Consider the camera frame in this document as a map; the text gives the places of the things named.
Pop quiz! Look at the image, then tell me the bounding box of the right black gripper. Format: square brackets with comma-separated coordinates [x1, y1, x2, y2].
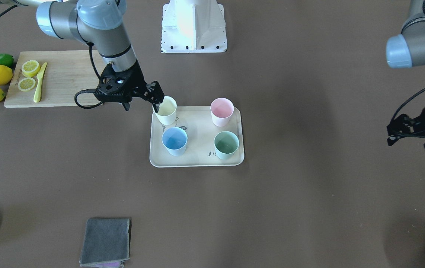
[114, 60, 165, 113]

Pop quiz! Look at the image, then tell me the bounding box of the cream yellow cup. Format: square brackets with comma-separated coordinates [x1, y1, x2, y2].
[153, 96, 177, 125]

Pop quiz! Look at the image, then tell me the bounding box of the blue cup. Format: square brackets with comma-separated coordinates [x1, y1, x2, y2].
[162, 127, 188, 156]

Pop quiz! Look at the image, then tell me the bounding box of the pink cup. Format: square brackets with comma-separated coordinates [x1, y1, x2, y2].
[210, 98, 234, 127]

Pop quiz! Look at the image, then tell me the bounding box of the green cup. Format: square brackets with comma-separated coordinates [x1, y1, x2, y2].
[214, 131, 240, 160]

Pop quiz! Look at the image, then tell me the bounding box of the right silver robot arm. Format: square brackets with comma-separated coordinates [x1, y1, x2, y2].
[0, 0, 164, 112]

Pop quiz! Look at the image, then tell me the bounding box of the cream rabbit tray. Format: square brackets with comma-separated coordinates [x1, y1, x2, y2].
[149, 106, 245, 168]

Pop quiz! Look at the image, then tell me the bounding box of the wooden cutting board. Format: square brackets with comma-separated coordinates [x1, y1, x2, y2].
[4, 50, 99, 108]

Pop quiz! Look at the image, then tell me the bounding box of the yellow plastic knife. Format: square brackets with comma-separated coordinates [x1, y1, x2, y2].
[33, 62, 48, 103]

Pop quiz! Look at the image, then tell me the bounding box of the lemon half slice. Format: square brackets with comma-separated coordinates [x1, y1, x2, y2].
[17, 77, 36, 92]
[21, 60, 41, 77]

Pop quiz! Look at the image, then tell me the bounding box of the green lime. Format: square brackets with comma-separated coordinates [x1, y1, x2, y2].
[0, 53, 15, 68]

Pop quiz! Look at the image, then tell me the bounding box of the grey folded cloth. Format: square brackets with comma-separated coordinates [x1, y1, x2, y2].
[79, 218, 130, 268]

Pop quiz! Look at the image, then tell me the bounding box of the black gripper camera mount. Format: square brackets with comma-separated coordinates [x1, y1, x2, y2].
[74, 63, 124, 109]

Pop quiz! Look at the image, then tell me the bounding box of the left gripper camera mount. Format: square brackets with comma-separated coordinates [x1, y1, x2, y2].
[386, 114, 425, 146]

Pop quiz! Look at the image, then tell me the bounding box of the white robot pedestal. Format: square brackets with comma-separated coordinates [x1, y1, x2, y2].
[160, 0, 228, 53]

